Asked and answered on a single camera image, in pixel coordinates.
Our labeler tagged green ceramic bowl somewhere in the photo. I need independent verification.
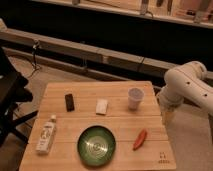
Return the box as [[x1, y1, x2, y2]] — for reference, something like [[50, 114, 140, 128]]
[[77, 125, 116, 167]]

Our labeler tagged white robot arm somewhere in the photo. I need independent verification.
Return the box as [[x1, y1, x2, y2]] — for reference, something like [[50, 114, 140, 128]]
[[156, 61, 213, 124]]

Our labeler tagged orange carrot toy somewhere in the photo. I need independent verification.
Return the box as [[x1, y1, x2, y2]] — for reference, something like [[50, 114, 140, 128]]
[[133, 129, 147, 150]]

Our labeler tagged white plastic cup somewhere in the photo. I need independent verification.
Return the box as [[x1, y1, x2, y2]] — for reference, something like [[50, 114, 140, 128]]
[[128, 88, 144, 110]]

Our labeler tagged white rectangular block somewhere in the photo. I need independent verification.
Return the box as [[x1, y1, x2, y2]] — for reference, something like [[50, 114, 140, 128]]
[[96, 99, 108, 115]]

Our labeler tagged black rectangular block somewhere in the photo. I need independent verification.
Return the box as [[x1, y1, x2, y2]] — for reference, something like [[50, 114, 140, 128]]
[[65, 94, 75, 112]]

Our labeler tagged white plastic bottle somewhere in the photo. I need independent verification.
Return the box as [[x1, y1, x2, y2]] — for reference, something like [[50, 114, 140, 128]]
[[36, 115, 56, 155]]

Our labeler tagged black chair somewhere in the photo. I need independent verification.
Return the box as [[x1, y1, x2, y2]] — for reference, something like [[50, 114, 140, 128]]
[[0, 46, 37, 147]]

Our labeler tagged black cable on floor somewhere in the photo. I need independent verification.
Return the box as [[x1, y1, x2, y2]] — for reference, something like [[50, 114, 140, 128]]
[[27, 39, 42, 79]]

